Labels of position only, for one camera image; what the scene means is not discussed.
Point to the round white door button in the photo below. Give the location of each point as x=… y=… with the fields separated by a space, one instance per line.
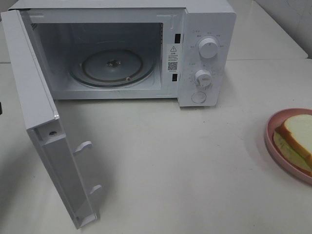
x=198 y=97

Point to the white microwave door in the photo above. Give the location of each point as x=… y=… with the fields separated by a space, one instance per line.
x=42 y=120

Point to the pink round plate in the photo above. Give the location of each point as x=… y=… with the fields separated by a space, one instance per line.
x=273 y=122

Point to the sandwich with white bread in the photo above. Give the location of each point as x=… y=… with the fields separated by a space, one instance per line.
x=293 y=139

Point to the glass microwave turntable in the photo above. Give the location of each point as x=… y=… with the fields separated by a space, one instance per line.
x=111 y=68

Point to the upper white power knob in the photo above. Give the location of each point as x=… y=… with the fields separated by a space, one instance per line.
x=208 y=47

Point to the white microwave oven body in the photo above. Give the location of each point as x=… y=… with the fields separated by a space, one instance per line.
x=167 y=29

